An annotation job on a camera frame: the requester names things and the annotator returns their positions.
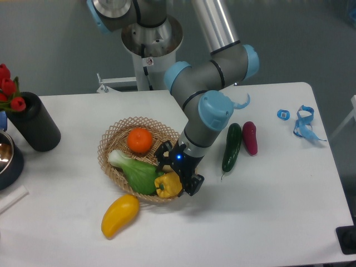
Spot purple sweet potato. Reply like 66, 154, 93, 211
242, 121, 258, 156

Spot red tulip flowers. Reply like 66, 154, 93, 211
1, 63, 26, 113

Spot black cylindrical vase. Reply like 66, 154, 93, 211
6, 92, 61, 152

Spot blue tangled ribbon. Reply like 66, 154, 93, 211
293, 105, 327, 141

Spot blue tape roll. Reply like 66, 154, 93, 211
276, 109, 290, 121

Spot green bok choy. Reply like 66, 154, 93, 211
108, 150, 164, 195

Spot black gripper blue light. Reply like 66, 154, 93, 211
154, 140, 204, 197

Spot yellow mango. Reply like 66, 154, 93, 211
101, 194, 140, 239

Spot beige round potato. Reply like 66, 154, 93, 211
162, 165, 174, 173

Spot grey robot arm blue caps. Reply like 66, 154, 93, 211
87, 1, 259, 195

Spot woven wicker basket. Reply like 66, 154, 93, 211
98, 117, 180, 204

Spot orange fruit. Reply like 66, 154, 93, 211
127, 127, 152, 154

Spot blue object at left edge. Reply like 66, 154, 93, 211
0, 111, 8, 131

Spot white paper roll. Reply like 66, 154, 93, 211
0, 185, 29, 214

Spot green cucumber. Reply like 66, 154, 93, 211
220, 123, 242, 180

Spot dark metal bowl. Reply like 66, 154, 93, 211
1, 129, 24, 190

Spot yellow bell pepper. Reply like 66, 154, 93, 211
154, 172, 183, 199

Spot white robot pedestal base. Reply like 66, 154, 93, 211
96, 16, 195, 94

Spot black object at table corner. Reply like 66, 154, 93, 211
336, 225, 355, 255

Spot blue curved tape strip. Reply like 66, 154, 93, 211
233, 94, 251, 110

